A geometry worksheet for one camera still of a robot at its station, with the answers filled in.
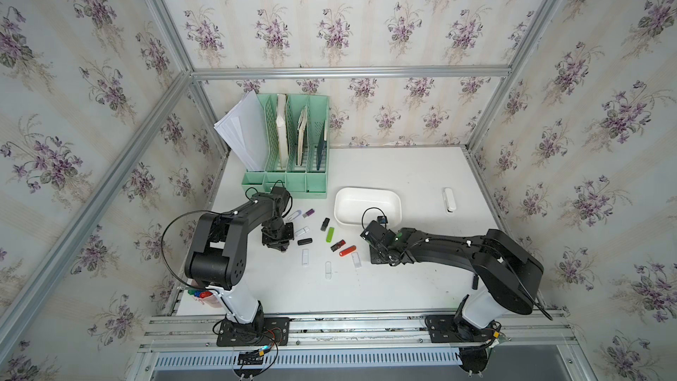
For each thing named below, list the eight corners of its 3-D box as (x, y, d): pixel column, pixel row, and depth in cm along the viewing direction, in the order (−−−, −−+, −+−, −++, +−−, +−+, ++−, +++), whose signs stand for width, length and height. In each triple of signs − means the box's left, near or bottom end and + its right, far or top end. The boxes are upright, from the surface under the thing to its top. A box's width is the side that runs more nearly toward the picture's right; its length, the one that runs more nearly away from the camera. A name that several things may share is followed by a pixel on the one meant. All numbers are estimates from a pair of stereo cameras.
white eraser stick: (446, 212, 100) (449, 208, 98) (443, 192, 107) (445, 188, 104) (454, 213, 100) (457, 209, 98) (450, 193, 106) (452, 188, 104)
